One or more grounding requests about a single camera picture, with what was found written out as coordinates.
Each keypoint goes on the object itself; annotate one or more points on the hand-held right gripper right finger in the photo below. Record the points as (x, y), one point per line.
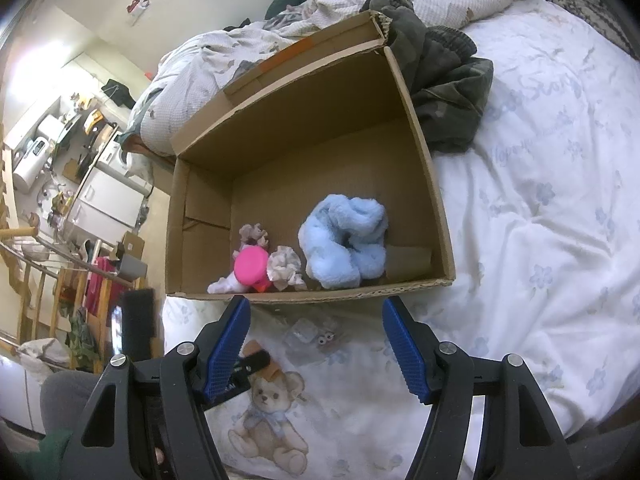
(407, 355)

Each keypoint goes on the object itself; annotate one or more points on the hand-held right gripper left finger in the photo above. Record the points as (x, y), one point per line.
(225, 355)

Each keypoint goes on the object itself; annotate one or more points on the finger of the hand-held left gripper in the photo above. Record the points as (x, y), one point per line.
(255, 360)

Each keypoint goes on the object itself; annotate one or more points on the brown cardboard piece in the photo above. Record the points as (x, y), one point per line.
(407, 262)

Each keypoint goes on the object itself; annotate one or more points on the pink round soft toy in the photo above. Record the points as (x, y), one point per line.
(250, 265)

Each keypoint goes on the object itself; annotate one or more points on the light blue fluffy sock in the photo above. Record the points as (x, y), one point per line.
(340, 240)

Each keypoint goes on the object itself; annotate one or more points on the brown cardboard box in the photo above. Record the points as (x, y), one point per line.
(325, 160)

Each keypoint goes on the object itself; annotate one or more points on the grey bin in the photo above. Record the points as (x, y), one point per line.
(132, 267)

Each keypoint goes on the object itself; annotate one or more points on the wooden rack with red cloth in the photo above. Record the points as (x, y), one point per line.
(97, 280)

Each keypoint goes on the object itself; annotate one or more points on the clear plastic bag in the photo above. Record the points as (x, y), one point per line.
(307, 332)

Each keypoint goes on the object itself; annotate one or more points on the small cardboard box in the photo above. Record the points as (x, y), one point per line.
(132, 245)

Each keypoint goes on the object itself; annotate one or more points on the person's grey trouser leg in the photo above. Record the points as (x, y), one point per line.
(65, 395)

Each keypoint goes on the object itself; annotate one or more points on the white cabinet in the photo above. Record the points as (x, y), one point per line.
(110, 195)

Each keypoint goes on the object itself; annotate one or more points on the dark green cloth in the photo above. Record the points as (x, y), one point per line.
(40, 455)

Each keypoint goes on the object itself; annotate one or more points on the white washing machine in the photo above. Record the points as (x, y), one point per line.
(117, 152)

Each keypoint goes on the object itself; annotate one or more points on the white kitchen appliance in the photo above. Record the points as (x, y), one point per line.
(30, 165)

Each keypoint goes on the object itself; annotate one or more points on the dark hanging garment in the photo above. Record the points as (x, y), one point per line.
(119, 92)

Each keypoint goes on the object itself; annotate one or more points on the beige printed quilt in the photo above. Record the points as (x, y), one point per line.
(210, 65)

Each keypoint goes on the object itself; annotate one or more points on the dark camouflage garment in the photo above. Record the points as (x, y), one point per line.
(440, 90)

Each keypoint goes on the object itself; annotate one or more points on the patterned knit blanket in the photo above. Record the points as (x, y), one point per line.
(575, 0)

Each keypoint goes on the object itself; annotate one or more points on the red wall ornament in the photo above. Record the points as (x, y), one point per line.
(136, 6)

